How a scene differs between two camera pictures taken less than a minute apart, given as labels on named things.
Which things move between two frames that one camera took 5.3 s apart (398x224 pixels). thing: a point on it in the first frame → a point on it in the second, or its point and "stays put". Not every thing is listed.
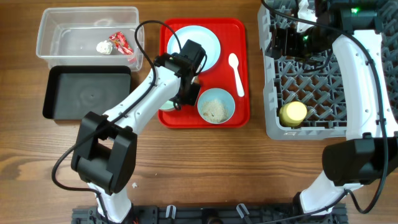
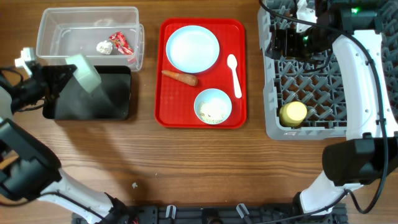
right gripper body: x=302 y=45 stays put
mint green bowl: x=168 y=105 → x=86 y=74
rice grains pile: x=214 y=111 stays put
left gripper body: x=189 y=96 → x=29 y=94
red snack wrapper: x=121 y=43 stays put
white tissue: x=104 y=47 stays put
